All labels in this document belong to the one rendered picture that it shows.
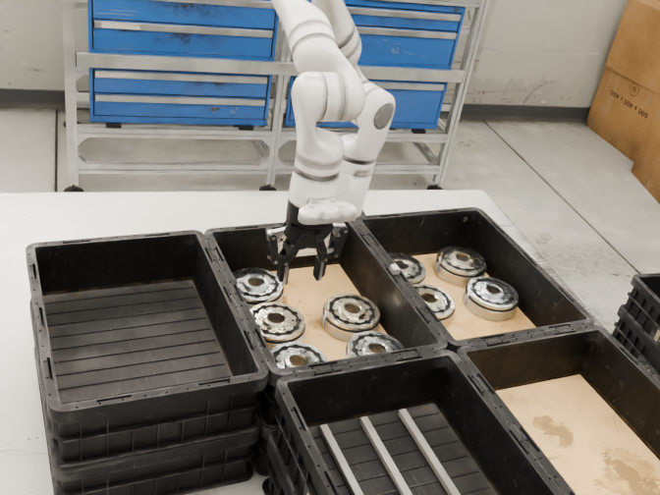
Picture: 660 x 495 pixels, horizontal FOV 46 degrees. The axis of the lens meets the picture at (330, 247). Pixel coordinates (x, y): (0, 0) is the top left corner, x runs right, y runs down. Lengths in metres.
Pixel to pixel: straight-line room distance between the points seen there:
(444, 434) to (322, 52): 0.61
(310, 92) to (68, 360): 0.56
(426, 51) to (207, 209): 1.74
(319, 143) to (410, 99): 2.37
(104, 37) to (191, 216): 1.35
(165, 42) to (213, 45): 0.19
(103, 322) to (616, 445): 0.86
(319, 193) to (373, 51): 2.21
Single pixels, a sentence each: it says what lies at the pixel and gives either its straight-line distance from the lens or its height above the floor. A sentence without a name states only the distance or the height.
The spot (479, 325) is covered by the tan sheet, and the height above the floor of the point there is 0.83.
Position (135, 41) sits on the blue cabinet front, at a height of 0.66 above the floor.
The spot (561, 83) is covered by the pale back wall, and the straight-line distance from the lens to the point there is 4.92.
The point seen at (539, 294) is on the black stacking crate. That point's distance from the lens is 1.50.
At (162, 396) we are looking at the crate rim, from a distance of 1.07.
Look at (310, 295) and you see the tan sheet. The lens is 1.44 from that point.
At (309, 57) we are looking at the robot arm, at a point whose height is 1.31.
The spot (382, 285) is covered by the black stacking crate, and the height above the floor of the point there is 0.90.
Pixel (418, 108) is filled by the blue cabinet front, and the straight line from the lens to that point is 3.52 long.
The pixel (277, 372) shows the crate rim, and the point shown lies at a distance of 1.12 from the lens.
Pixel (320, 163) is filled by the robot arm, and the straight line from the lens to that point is 1.13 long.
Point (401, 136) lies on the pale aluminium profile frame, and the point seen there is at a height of 0.29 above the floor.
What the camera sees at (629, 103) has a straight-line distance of 4.79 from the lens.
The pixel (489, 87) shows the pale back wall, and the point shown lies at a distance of 4.68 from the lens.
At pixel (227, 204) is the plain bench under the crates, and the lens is 1.95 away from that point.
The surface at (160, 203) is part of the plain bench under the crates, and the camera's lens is 1.93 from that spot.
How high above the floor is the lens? 1.68
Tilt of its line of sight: 32 degrees down
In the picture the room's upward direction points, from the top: 10 degrees clockwise
